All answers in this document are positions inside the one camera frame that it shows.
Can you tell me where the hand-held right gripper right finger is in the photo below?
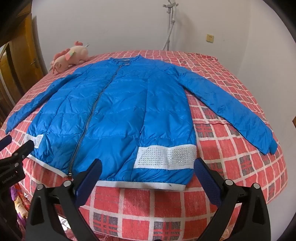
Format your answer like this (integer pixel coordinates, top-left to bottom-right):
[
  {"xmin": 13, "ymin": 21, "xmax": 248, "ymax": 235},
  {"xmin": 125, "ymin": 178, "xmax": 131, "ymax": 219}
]
[{"xmin": 194, "ymin": 158, "xmax": 272, "ymax": 241}]

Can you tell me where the wooden wardrobe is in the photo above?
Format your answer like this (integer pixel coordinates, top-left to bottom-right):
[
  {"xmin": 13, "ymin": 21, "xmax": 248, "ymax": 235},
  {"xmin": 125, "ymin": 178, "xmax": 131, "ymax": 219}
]
[{"xmin": 0, "ymin": 13, "xmax": 46, "ymax": 121}]

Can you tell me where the blue puffer jacket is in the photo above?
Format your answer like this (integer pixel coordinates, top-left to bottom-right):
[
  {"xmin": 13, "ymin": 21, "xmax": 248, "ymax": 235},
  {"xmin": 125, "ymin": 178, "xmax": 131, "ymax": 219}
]
[{"xmin": 5, "ymin": 57, "xmax": 278, "ymax": 192}]

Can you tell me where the pink plush toy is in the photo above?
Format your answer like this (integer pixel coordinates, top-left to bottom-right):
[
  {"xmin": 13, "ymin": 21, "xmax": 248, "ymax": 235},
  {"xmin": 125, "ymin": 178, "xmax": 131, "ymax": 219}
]
[{"xmin": 50, "ymin": 41, "xmax": 90, "ymax": 75}]

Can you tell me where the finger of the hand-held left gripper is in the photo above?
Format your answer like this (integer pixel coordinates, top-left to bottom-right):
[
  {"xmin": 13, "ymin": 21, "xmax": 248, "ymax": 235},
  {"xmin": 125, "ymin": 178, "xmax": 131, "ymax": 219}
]
[
  {"xmin": 0, "ymin": 140, "xmax": 35, "ymax": 170},
  {"xmin": 0, "ymin": 135, "xmax": 12, "ymax": 151}
]

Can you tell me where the person's pink patterned clothing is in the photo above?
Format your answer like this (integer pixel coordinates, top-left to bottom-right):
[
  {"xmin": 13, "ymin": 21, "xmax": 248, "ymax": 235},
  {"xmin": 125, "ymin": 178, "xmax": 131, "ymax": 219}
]
[{"xmin": 10, "ymin": 183, "xmax": 33, "ymax": 234}]

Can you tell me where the white garment steamer stand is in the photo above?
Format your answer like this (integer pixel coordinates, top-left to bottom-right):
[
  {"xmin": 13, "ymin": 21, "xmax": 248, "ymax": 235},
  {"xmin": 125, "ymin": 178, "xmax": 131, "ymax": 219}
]
[{"xmin": 161, "ymin": 0, "xmax": 179, "ymax": 51}]

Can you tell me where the red plaid bed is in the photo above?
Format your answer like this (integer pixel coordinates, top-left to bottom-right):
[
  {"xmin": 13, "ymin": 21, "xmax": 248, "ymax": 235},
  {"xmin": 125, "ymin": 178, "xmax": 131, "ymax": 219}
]
[{"xmin": 0, "ymin": 50, "xmax": 288, "ymax": 241}]

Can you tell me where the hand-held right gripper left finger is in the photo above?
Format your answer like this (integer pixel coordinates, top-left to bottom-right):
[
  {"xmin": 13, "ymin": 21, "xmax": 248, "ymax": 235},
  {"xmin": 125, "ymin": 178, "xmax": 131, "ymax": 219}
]
[{"xmin": 25, "ymin": 158, "xmax": 103, "ymax": 241}]

